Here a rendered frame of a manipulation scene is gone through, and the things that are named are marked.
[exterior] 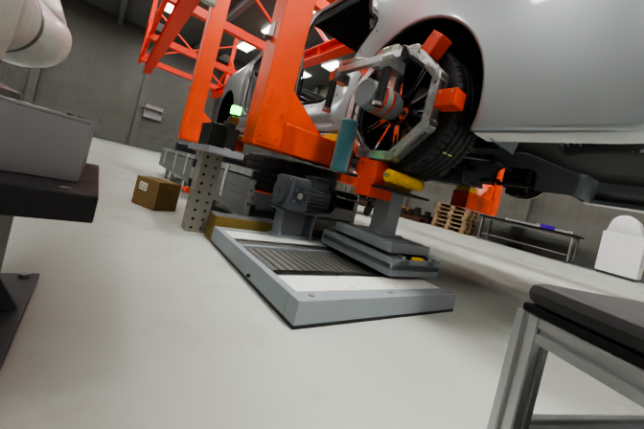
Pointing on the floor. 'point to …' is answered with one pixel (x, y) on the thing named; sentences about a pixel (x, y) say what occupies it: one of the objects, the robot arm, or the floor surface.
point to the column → (201, 191)
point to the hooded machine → (622, 249)
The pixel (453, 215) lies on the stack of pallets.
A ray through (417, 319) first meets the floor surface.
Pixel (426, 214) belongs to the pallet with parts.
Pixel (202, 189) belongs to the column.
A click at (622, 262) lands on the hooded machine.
